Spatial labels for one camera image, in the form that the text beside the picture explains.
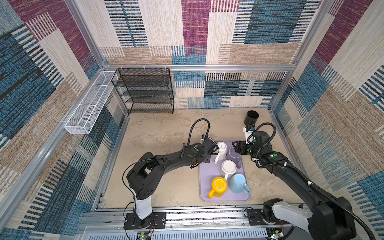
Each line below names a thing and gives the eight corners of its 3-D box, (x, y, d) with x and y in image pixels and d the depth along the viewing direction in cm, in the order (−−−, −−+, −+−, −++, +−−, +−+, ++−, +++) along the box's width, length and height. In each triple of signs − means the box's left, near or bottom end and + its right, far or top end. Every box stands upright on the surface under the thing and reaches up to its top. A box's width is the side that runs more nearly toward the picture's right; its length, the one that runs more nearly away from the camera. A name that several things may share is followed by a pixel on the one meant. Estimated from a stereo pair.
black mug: (242, 123, 115) (245, 113, 107) (247, 118, 118) (251, 108, 110) (251, 128, 111) (255, 119, 104) (256, 123, 115) (260, 114, 107)
